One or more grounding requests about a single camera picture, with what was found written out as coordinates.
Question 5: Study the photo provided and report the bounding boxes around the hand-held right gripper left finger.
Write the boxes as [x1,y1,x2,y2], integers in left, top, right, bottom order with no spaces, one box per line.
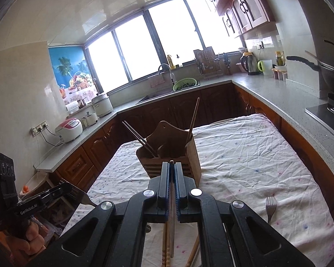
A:
[28,161,170,267]

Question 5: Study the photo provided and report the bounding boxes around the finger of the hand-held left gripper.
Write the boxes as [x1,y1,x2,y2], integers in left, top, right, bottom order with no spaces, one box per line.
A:
[46,187,73,204]
[44,182,72,197]

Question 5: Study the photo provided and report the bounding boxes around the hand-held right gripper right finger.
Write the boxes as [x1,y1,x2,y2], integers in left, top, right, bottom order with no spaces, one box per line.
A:
[175,162,316,267]

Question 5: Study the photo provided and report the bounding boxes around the round-bowl metal spoon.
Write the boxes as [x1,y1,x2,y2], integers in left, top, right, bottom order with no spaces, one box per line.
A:
[69,187,97,208]

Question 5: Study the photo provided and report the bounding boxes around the brown patterned wooden chopstick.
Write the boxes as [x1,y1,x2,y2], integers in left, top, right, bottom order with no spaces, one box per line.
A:
[162,222,169,267]
[167,160,175,267]

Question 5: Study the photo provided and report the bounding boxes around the wooden utensil holder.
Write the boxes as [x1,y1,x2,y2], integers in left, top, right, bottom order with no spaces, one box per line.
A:
[135,120,202,187]

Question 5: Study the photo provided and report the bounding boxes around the dark chopsticks pair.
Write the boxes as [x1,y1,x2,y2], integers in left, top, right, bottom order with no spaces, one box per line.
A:
[122,121,157,157]

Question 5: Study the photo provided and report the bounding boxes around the light bamboo chopstick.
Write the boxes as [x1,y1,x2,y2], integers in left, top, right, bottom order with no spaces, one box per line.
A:
[185,235,200,267]
[186,97,200,143]

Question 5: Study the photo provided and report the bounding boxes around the metal fork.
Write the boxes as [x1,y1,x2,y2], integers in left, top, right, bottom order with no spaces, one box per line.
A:
[265,196,278,225]

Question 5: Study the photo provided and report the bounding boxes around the person's left hand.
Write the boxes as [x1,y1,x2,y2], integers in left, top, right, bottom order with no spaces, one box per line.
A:
[0,222,45,257]

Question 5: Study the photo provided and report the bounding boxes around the white rice cooker red lid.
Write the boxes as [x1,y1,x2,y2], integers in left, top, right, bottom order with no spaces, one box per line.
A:
[55,118,83,144]

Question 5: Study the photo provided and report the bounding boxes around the floral white tablecloth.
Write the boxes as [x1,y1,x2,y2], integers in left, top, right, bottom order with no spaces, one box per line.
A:
[63,113,334,267]

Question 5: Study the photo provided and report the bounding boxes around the small white pot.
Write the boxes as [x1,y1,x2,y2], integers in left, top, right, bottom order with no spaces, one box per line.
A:
[80,112,98,127]

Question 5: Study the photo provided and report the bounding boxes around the tall white cooker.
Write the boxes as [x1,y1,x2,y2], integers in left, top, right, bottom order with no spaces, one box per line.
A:
[92,92,114,118]

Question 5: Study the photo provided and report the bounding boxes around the kitchen sink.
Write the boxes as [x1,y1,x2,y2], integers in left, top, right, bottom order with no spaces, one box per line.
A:
[135,80,201,105]

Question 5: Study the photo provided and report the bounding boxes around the wooden lower cabinets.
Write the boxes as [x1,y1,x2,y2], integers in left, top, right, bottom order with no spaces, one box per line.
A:
[55,82,334,218]

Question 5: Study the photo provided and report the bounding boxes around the wooden cabinets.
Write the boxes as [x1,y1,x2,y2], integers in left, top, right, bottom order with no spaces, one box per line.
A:
[193,0,277,38]
[55,82,334,218]

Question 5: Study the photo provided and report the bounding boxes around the green colander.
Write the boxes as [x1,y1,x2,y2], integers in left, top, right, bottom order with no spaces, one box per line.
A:
[172,78,198,92]

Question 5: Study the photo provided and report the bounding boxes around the pink dish cloth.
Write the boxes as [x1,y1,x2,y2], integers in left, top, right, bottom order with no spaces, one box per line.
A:
[150,76,166,88]

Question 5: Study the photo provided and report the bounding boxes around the chrome faucet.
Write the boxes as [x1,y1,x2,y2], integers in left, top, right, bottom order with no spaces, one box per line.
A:
[157,63,176,91]

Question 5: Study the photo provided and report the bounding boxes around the knife and board rack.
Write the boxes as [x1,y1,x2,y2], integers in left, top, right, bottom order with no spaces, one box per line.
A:
[193,46,222,79]

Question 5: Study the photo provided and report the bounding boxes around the grey countertop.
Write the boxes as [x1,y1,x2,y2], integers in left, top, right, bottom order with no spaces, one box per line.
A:
[34,73,334,179]

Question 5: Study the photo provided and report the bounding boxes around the electric kettle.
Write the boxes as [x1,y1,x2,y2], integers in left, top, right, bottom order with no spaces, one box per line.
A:
[240,51,264,76]

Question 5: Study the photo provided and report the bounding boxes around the kitchen window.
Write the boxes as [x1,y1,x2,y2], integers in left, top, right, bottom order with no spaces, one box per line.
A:
[83,0,246,95]

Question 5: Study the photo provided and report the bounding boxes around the spice jars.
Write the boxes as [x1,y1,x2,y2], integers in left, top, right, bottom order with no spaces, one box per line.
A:
[272,66,288,81]

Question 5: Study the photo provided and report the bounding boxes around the gas stove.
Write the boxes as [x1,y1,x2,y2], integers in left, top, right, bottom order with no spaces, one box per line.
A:
[304,93,334,134]

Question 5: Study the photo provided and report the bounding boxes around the black wok with lid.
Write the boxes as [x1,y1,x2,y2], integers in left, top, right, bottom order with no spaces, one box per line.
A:
[286,40,334,101]

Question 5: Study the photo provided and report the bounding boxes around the wooden upper cabinets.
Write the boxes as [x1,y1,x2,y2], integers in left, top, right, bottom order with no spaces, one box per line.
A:
[193,0,277,38]

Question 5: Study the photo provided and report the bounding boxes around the black power cable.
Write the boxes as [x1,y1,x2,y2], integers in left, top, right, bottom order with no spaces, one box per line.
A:
[40,127,63,147]

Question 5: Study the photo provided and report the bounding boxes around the wall socket strip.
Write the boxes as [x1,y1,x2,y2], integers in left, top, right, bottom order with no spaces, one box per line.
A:
[31,120,49,137]

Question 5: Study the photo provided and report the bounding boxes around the tropical fruit wall poster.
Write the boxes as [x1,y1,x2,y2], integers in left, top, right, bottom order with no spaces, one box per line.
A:
[48,46,98,107]

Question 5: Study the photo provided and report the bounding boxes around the green handled cup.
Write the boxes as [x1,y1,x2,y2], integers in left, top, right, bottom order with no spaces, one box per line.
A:
[257,59,273,76]

